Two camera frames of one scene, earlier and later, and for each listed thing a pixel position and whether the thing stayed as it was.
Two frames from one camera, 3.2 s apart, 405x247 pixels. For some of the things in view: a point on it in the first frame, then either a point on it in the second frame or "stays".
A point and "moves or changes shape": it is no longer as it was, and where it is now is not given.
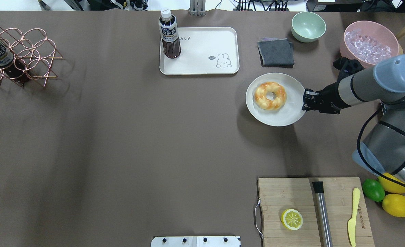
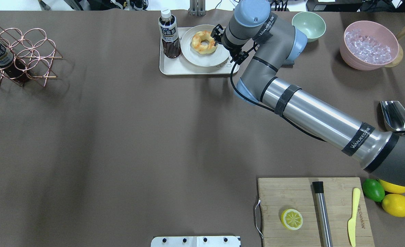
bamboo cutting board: (277, 195) stays
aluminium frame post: (197, 8) stays
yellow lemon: (392, 184) stays
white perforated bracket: (195, 241) stays
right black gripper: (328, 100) → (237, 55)
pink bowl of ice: (368, 43) stays
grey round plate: (291, 113) moves or changes shape
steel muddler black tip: (322, 214) stays
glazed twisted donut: (262, 90) moves or changes shape
